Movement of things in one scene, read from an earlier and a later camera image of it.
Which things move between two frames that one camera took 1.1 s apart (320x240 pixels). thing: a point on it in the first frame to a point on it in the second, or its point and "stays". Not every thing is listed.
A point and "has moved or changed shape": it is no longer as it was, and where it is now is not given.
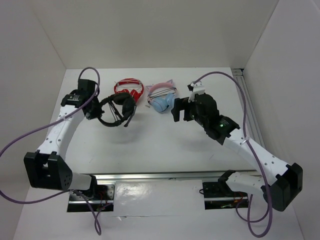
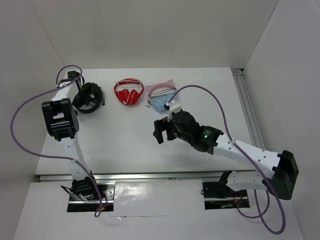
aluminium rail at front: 113,178 stays
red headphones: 135,94 stays
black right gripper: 181,104 to 160,125
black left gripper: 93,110 to 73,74
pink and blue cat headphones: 161,95 stays
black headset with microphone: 122,106 has moved or changed shape
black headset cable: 116,114 has moved or changed shape
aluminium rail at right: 253,128 stays
